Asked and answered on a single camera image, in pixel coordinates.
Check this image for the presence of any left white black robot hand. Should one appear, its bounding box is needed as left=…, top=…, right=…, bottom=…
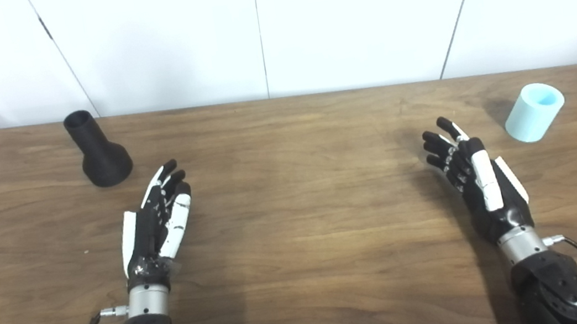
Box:
left=110, top=157, right=204, bottom=293

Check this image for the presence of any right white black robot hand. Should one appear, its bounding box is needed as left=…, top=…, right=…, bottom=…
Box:
left=419, top=107, right=537, bottom=253

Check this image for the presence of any light blue cylinder cup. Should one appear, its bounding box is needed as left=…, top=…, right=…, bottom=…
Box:
left=500, top=80, right=570, bottom=146

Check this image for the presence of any black flared nozzle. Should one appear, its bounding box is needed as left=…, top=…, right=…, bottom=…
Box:
left=62, top=104, right=136, bottom=192

